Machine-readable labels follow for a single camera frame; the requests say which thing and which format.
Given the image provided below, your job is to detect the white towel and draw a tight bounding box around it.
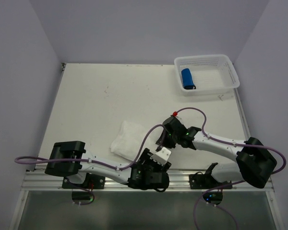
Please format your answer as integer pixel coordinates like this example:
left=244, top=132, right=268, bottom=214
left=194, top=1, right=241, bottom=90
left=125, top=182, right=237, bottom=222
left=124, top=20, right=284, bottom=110
left=110, top=121, right=163, bottom=161

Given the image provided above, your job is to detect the blue towel with black trim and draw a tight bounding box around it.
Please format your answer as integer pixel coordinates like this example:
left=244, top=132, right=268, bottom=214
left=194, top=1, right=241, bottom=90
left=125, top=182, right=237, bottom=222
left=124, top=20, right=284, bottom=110
left=181, top=68, right=196, bottom=90

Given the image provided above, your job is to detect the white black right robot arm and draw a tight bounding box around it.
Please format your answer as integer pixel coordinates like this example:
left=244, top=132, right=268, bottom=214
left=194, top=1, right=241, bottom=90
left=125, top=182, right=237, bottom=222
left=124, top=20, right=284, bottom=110
left=156, top=116, right=277, bottom=189

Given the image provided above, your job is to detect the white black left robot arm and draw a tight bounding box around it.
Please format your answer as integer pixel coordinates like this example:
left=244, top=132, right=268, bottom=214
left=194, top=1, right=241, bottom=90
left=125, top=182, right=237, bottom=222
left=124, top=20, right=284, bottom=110
left=45, top=141, right=171, bottom=192

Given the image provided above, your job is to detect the white plastic basket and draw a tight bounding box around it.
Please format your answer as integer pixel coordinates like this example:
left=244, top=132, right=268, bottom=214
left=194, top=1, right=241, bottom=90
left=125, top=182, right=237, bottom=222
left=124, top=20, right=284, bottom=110
left=174, top=54, right=240, bottom=96

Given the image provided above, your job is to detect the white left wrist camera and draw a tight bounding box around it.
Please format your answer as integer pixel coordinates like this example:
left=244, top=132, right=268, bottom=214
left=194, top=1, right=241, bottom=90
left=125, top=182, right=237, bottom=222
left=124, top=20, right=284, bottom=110
left=151, top=147, right=171, bottom=165

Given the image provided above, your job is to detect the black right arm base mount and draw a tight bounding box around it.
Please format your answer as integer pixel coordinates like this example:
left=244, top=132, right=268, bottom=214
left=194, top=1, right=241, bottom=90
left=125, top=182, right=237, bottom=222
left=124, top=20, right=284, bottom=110
left=189, top=172, right=232, bottom=189

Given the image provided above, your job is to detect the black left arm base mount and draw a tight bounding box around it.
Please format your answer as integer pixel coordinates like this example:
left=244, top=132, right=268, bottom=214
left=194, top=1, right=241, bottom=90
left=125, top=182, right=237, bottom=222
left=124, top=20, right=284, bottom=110
left=62, top=174, right=105, bottom=190

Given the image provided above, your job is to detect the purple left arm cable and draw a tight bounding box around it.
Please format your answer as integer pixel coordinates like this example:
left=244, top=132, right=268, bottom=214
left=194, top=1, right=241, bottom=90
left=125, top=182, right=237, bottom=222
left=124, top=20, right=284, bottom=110
left=14, top=125, right=168, bottom=206

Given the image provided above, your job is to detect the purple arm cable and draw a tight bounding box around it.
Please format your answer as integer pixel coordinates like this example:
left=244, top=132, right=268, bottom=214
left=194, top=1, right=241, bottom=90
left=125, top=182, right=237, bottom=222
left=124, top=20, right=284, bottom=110
left=172, top=107, right=287, bottom=230
left=14, top=125, right=168, bottom=206

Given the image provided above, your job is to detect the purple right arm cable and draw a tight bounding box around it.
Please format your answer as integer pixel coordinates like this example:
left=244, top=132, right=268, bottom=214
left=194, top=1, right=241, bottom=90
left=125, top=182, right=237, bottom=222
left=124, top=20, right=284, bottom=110
left=172, top=107, right=287, bottom=230

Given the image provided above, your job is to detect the aluminium rail frame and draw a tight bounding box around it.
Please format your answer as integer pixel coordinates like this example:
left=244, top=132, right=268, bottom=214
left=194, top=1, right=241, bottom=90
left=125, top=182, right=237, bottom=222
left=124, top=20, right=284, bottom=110
left=9, top=62, right=285, bottom=230

